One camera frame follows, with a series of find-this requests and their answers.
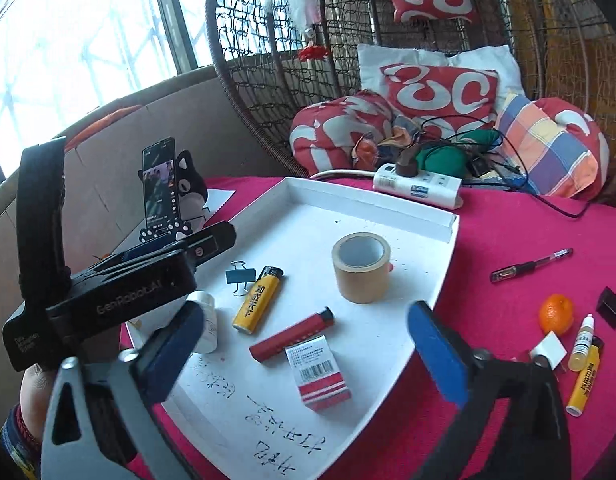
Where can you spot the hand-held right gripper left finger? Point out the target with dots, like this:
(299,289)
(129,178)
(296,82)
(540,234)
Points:
(173,350)

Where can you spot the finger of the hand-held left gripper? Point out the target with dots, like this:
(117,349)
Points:
(138,251)
(213,240)

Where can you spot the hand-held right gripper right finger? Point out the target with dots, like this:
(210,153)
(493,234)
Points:
(437,355)

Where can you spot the white tray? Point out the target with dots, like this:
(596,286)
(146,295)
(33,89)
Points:
(298,220)

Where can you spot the orange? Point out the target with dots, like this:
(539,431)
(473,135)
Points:
(556,315)

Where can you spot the orange lighter with black top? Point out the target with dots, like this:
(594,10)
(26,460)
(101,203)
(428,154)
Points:
(585,380)

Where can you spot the black charger plug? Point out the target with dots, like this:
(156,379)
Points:
(611,305)

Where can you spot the person's left forearm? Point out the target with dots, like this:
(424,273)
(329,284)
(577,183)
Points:
(18,452)

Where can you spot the white bottle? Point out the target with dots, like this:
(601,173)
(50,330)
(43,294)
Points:
(208,325)

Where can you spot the dark binder clip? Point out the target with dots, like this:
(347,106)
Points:
(238,277)

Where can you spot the black cat phone stand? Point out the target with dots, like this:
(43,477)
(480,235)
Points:
(190,185)

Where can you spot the smartphone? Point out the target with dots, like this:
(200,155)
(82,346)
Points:
(160,185)

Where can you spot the yellow lighter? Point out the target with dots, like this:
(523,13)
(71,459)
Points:
(255,305)

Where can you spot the brown tape roll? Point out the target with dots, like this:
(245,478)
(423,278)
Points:
(360,285)

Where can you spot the small white box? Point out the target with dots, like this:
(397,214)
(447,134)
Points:
(550,347)

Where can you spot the red lighter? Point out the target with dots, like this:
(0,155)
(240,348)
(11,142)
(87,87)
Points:
(288,337)

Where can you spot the red and white box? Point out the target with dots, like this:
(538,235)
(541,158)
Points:
(318,380)

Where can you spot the black pen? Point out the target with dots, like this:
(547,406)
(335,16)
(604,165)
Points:
(532,264)

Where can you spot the small dropper bottle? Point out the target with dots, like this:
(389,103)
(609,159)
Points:
(581,347)

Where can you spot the round red white cushion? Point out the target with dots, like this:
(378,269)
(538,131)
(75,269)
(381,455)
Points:
(328,130)

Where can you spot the white power strip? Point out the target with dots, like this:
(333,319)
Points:
(427,187)

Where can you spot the patterned cloth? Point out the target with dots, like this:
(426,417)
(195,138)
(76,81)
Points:
(372,152)

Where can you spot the wicker hanging chair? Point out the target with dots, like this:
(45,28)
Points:
(268,60)

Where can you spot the brown power plug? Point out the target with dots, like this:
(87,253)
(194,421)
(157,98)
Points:
(406,165)

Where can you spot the green cloth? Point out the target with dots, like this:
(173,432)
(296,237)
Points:
(442,160)

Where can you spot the window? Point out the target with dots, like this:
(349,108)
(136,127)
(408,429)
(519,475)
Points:
(63,35)

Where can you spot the plaid cushion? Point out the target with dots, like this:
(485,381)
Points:
(537,145)

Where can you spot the red white patterned cushions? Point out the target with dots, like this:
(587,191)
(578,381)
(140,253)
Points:
(387,57)

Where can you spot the hanging feather ornament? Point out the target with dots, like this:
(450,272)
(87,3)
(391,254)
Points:
(300,0)

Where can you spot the square red white cushion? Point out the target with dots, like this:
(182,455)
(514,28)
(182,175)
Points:
(437,92)

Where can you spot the small red white pillow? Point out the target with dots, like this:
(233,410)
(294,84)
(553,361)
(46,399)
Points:
(427,0)

